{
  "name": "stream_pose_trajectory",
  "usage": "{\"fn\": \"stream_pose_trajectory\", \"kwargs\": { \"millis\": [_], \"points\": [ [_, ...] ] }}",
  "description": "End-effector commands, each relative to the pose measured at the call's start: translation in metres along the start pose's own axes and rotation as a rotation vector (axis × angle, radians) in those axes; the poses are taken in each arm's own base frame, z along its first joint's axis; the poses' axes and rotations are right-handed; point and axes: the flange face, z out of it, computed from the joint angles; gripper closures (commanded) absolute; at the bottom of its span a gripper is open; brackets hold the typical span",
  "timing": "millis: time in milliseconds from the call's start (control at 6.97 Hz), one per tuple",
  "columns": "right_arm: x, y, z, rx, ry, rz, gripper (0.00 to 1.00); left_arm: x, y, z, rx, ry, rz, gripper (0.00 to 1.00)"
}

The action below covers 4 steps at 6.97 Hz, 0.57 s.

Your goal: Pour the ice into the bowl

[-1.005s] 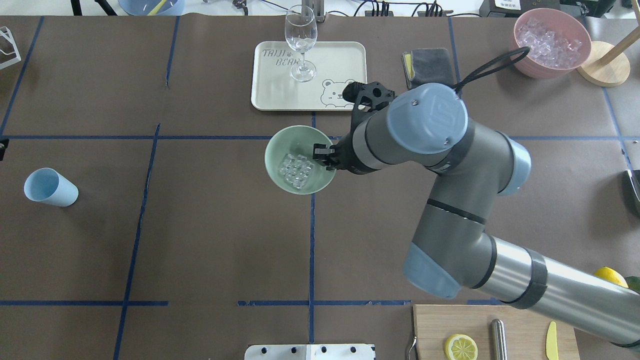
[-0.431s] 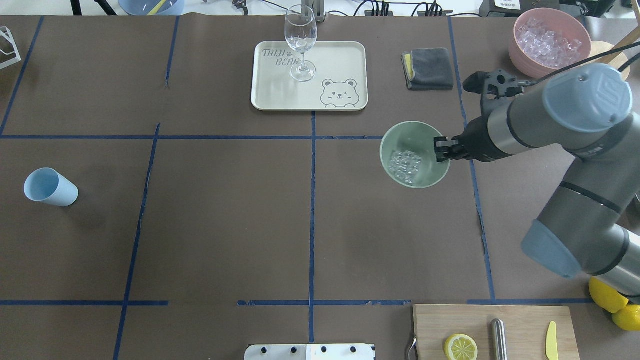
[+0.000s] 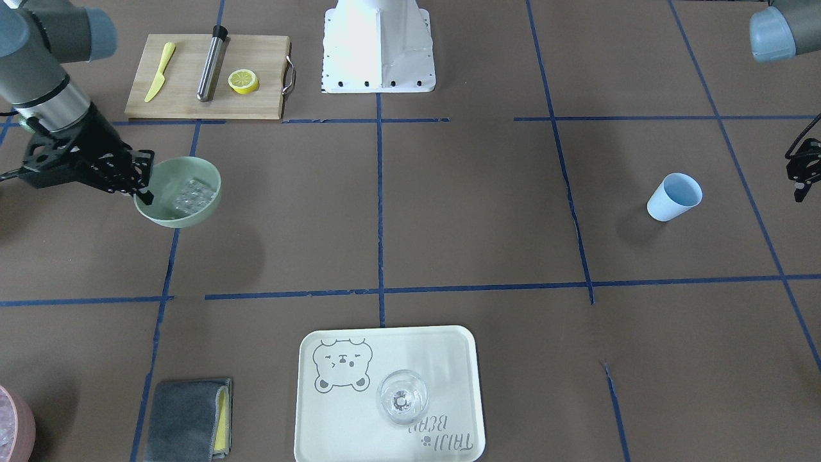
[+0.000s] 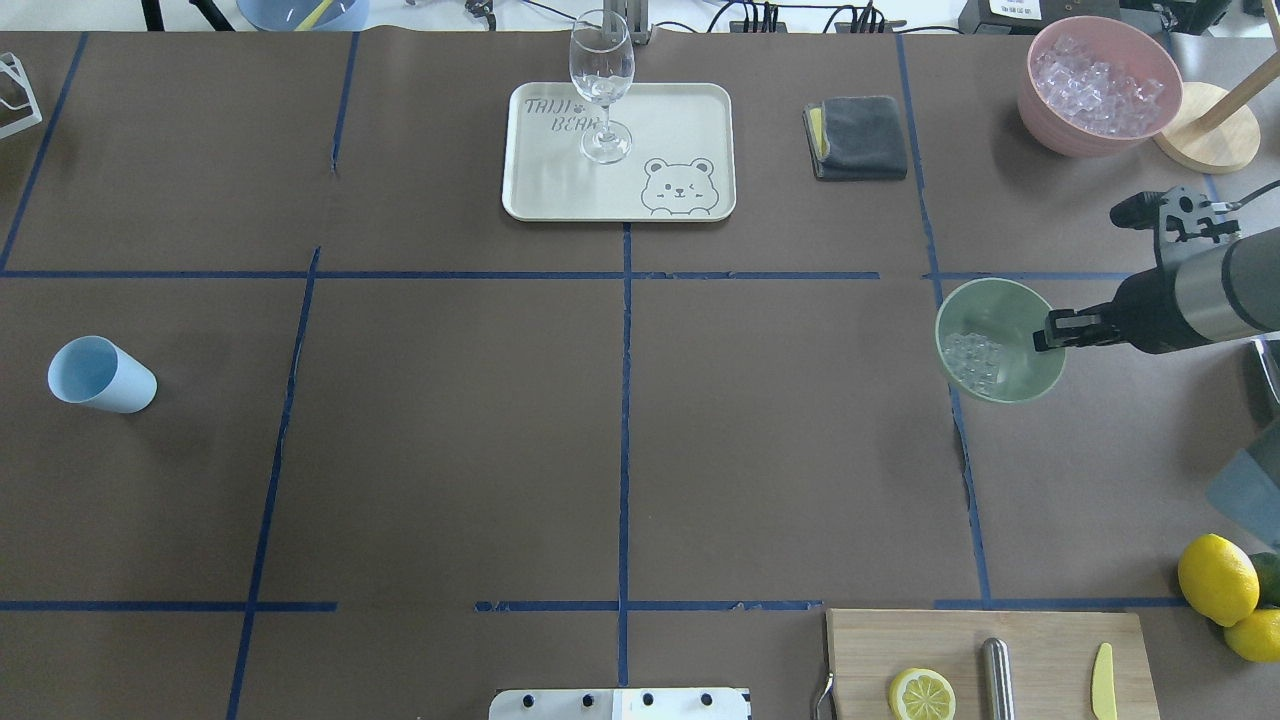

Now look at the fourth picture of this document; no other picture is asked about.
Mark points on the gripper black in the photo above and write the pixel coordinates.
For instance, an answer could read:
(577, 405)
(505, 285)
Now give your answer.
(1143, 308)

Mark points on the green bowl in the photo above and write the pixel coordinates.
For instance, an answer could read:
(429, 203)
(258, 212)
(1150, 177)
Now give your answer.
(1009, 313)

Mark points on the light blue plastic cup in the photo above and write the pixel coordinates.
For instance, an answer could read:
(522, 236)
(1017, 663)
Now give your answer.
(92, 371)

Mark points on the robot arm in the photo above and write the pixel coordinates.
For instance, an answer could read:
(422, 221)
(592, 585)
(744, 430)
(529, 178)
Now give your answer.
(1227, 293)

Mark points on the ice cubes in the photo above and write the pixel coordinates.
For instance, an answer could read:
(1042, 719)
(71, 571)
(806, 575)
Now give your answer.
(974, 359)

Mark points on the pink bowl with ice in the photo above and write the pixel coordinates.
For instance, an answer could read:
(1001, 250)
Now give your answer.
(1093, 87)

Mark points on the dark blue bowl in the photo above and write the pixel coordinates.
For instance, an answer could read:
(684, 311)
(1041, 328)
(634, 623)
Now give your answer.
(313, 16)

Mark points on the wooden stand base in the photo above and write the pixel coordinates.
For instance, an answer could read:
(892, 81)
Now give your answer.
(1214, 131)

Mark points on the grey folded cloth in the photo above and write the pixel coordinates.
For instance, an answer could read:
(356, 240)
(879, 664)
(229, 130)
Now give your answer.
(856, 139)

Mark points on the whole yellow lemon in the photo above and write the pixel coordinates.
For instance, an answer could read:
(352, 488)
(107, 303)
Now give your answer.
(1218, 580)

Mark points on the wooden cutting board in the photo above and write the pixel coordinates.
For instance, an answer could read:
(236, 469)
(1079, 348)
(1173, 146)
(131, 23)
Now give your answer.
(1051, 659)

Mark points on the yellow plastic knife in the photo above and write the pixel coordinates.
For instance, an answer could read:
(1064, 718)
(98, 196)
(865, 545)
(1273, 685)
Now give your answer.
(1103, 688)

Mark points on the lemon half slice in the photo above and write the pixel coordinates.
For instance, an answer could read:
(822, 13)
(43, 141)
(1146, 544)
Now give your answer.
(921, 693)

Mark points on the cream bear tray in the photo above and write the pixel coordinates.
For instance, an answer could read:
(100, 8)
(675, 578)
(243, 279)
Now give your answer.
(681, 168)

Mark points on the clear wine glass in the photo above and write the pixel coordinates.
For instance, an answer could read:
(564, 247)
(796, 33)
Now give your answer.
(602, 69)

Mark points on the steel knife handle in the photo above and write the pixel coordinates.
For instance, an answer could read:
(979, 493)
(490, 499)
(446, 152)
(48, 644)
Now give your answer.
(997, 663)

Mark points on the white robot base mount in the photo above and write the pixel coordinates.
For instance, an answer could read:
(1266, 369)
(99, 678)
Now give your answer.
(623, 703)

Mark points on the white wire cup rack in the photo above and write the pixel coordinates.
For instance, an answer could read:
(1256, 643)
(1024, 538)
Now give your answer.
(19, 105)

